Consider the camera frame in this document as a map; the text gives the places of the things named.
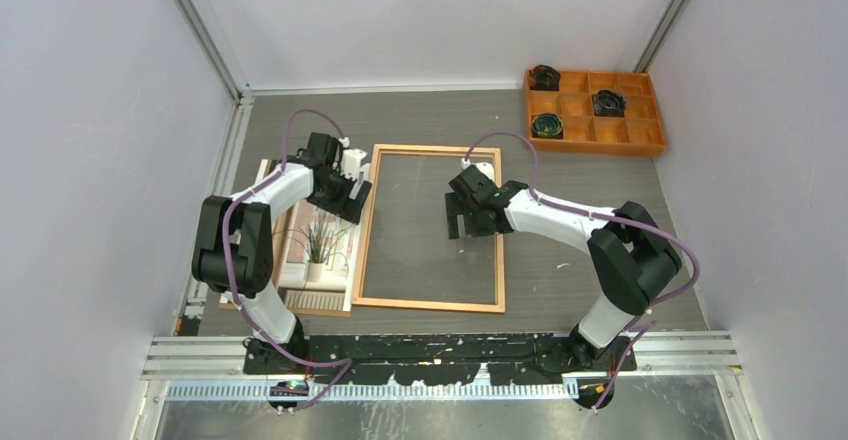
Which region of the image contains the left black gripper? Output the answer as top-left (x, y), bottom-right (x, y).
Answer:
top-left (308, 167), bottom-right (371, 224)

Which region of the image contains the plant window photo print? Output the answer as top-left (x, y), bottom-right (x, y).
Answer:
top-left (218, 152), bottom-right (372, 319)

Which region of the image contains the orange wooden picture frame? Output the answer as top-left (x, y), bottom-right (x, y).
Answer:
top-left (352, 143), bottom-right (506, 314)

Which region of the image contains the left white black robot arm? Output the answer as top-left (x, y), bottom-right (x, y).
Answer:
top-left (191, 133), bottom-right (372, 374)

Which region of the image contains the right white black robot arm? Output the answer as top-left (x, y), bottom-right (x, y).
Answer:
top-left (444, 164), bottom-right (682, 371)

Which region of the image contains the orange compartment tray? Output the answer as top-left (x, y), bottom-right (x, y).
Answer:
top-left (523, 65), bottom-right (667, 158)

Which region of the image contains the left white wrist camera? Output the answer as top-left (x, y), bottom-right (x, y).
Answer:
top-left (339, 137), bottom-right (367, 179)

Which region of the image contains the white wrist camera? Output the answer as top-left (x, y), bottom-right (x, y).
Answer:
top-left (460, 157), bottom-right (496, 182)
top-left (339, 137), bottom-right (367, 179)

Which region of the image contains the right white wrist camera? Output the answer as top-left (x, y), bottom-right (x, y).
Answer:
top-left (460, 157), bottom-right (496, 182)

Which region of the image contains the black blue coiled cable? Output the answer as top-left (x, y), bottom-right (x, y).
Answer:
top-left (531, 112), bottom-right (564, 139)

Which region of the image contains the black coiled cable top-left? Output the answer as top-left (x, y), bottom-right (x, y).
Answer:
top-left (529, 64), bottom-right (562, 92)

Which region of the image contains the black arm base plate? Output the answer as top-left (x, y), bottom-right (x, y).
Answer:
top-left (242, 333), bottom-right (636, 386)

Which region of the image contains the black coiled cable middle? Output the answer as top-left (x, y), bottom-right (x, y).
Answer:
top-left (592, 89), bottom-right (627, 118)

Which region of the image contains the aluminium rail front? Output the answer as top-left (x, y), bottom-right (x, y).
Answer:
top-left (141, 330), bottom-right (744, 380)

